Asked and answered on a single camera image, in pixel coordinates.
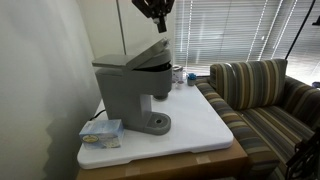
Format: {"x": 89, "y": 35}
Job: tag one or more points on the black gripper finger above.
{"x": 146, "y": 11}
{"x": 164, "y": 25}

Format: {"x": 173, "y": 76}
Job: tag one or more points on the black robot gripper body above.
{"x": 156, "y": 5}

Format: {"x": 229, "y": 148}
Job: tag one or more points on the grey coffee maker lid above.
{"x": 150, "y": 55}

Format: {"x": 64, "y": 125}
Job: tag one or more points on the grey single-serve coffee maker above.
{"x": 128, "y": 96}

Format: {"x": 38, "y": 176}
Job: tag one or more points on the round coffee pod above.
{"x": 179, "y": 85}

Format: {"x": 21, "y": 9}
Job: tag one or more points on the thin metal pole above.
{"x": 121, "y": 26}

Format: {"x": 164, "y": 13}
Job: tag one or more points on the clear jar with silver lid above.
{"x": 178, "y": 73}

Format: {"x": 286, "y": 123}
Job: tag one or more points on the blue plant in grey pot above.
{"x": 191, "y": 80}

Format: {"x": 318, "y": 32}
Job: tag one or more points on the white window blinds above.
{"x": 240, "y": 33}

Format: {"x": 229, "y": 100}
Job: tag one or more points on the white board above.
{"x": 193, "y": 126}

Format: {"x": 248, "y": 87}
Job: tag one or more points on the striped sofa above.
{"x": 260, "y": 100}

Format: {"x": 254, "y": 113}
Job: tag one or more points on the blue and white tea box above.
{"x": 101, "y": 133}

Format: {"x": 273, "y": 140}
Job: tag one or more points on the black stand pole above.
{"x": 300, "y": 28}

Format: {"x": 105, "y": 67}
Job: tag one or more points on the brown wooden table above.
{"x": 166, "y": 166}

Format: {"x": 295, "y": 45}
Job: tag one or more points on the black folding frame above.
{"x": 305, "y": 156}

